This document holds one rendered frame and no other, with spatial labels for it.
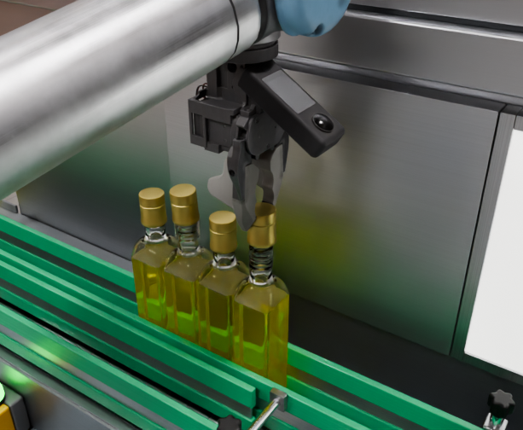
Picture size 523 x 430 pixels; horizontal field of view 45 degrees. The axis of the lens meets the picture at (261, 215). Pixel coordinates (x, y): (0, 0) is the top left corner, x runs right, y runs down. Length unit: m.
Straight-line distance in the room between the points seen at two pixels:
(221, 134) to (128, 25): 0.32
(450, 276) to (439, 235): 0.06
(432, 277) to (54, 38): 0.58
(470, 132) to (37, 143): 0.49
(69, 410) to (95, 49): 0.70
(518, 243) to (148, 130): 0.58
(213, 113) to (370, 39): 0.20
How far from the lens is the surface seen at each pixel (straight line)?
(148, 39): 0.38
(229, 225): 0.77
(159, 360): 0.91
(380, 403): 0.85
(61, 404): 0.99
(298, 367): 0.89
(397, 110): 0.74
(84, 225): 1.27
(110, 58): 0.36
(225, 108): 0.66
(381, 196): 0.79
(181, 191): 0.79
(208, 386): 0.87
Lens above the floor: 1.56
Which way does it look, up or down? 31 degrees down
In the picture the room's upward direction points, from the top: straight up
